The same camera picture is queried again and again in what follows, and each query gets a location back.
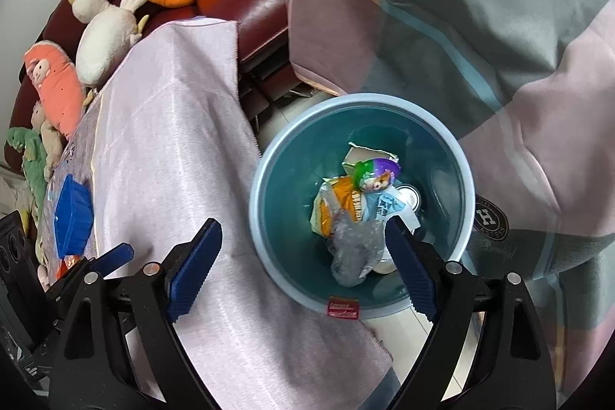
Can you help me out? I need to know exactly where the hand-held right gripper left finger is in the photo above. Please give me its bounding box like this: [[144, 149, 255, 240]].
[[48, 218, 224, 410]]

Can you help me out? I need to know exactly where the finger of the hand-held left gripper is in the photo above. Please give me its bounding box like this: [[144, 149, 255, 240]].
[[90, 244, 136, 272]]

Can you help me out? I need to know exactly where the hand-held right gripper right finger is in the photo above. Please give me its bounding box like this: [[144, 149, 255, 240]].
[[384, 215, 558, 410]]

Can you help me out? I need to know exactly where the blue plastic bin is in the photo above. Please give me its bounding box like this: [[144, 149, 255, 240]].
[[249, 93, 476, 320]]

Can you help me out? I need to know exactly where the crumpled clear plastic bag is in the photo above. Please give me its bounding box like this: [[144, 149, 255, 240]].
[[329, 211, 391, 287]]

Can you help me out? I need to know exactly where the blue plastic box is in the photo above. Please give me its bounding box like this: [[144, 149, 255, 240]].
[[54, 174, 95, 257]]

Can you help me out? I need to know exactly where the blue and white packet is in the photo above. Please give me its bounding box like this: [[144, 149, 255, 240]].
[[365, 186, 419, 231]]

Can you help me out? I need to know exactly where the metal can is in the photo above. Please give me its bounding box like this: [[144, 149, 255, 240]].
[[394, 184, 424, 215]]

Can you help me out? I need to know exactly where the colourful egg-shaped packet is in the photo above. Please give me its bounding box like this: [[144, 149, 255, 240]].
[[353, 155, 402, 193]]

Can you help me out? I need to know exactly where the orange snack packet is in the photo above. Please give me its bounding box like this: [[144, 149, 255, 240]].
[[310, 177, 371, 239]]

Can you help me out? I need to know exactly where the green dinosaur plush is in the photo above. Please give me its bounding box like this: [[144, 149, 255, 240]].
[[5, 126, 49, 219]]

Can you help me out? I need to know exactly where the beige plush toy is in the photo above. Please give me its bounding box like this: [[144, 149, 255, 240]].
[[31, 101, 66, 180]]

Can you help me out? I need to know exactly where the pink tablecloth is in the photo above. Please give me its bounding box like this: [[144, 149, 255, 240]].
[[36, 18, 396, 410]]

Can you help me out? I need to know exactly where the pink carrot plush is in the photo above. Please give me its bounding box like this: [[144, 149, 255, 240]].
[[24, 40, 87, 140]]

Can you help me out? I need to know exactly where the white duck plush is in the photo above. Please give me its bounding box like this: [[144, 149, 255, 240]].
[[67, 0, 150, 87]]

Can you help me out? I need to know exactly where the pink and grey patchwork blanket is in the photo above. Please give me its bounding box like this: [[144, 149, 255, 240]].
[[281, 0, 615, 392]]

